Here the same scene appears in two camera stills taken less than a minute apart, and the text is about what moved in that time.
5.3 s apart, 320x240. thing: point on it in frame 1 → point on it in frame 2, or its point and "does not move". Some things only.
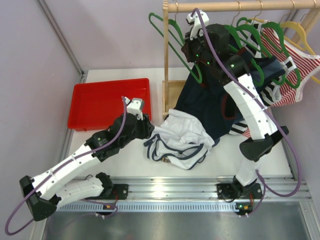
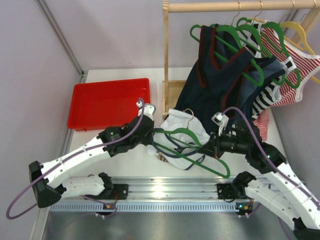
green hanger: [164, 37] → [226, 167]
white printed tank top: [180, 139] does not move
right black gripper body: [195, 50] → [218, 142]
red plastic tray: [95, 105] does not move
